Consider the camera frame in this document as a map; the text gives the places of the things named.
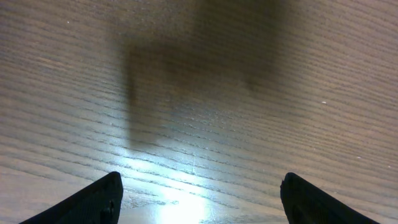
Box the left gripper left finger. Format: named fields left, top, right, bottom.
left=21, top=171, right=123, bottom=224

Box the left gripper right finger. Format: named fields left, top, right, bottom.
left=280, top=172, right=378, bottom=224

